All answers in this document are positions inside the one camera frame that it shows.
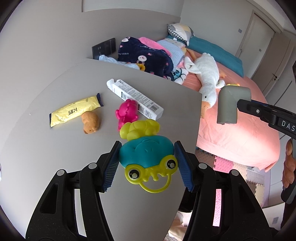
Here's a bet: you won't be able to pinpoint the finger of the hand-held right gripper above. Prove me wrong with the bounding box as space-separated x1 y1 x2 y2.
236 98 278 126

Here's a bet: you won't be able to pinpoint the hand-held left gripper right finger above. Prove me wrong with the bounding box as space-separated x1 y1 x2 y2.
173 140 272 241

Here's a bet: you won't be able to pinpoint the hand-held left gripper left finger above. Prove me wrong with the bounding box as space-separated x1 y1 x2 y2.
25 140 122 241

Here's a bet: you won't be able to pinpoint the grey corner guard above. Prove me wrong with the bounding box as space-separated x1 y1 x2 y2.
217 86 252 125

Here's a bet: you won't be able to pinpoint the teal and yellow frog toy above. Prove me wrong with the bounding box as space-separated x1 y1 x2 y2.
119 136 178 193

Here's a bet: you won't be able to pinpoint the person's right hand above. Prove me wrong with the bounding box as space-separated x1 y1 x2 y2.
282 139 296 190

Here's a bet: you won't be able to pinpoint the pink bed sheet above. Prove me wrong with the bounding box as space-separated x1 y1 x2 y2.
183 50 281 172

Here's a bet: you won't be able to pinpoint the foam floor mat tiles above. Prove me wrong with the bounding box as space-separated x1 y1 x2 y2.
195 148 266 227

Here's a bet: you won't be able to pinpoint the white door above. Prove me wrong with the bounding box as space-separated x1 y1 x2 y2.
252 35 293 98
236 11 277 61

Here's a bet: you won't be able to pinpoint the brown animal toy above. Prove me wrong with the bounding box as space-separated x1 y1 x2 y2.
81 111 100 135

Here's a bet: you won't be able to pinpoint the pink animal toy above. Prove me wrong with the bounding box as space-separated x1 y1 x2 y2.
116 99 140 131

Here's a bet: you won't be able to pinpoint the white goose plush toy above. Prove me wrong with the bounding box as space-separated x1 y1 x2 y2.
184 53 226 118

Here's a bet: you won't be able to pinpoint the cream cloth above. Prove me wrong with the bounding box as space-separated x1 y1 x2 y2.
168 210 188 241

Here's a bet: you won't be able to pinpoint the yellow snack wrapper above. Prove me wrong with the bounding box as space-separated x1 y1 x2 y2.
49 93 104 129

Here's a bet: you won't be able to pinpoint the teal pillow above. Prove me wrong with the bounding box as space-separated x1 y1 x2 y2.
168 35 244 78

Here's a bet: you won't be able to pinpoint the white cardboard box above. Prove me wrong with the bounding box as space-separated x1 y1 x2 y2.
106 79 164 121

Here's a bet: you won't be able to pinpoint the white cartoon print cloth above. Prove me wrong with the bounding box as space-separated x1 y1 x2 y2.
165 68 189 85

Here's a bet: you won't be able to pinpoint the light blue blanket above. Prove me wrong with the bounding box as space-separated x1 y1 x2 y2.
157 39 186 66

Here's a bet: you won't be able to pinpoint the patterned pillow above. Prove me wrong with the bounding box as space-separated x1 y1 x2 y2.
167 23 195 45

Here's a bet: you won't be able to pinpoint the light blue cloth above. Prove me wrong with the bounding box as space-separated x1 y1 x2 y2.
99 54 139 70

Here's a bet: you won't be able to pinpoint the navy printed blanket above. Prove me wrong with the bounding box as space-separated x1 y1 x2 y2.
117 37 174 80

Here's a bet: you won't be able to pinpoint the pink blanket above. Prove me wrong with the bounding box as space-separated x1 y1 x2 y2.
138 37 173 57

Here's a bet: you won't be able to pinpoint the black wall switch panel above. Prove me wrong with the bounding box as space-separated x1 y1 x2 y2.
92 38 116 59

